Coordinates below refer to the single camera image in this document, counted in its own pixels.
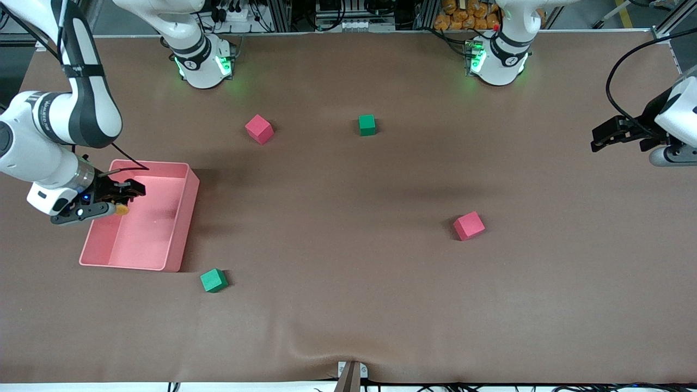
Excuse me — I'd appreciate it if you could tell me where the brown table mat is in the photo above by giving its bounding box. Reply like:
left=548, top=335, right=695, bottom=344
left=0, top=32, right=697, bottom=385

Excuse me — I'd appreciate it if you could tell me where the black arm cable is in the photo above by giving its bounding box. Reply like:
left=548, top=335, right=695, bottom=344
left=606, top=27, right=697, bottom=143
left=0, top=5, right=149, bottom=178

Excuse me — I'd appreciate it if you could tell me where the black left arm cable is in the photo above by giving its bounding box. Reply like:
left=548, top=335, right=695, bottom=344
left=606, top=27, right=697, bottom=143

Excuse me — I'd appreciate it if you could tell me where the pink plastic bin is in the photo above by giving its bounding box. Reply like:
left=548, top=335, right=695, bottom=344
left=79, top=159, right=200, bottom=272

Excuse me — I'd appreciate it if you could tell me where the pink foam cube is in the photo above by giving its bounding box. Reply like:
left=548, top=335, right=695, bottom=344
left=453, top=211, right=486, bottom=242
left=244, top=114, right=274, bottom=145

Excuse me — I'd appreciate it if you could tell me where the white power strip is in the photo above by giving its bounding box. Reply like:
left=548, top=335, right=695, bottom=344
left=215, top=4, right=252, bottom=23

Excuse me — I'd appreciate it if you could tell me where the bag of orange items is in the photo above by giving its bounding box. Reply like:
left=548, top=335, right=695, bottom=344
left=434, top=0, right=502, bottom=32

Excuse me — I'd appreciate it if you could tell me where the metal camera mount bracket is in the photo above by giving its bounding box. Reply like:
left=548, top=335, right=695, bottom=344
left=337, top=360, right=369, bottom=392

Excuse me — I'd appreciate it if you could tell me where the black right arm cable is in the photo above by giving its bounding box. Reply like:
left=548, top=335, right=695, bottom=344
left=0, top=5, right=149, bottom=178

